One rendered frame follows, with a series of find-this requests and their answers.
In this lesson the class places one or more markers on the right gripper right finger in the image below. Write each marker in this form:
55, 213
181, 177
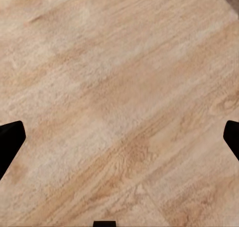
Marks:
231, 136

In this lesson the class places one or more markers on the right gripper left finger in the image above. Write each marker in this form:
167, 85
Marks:
12, 136

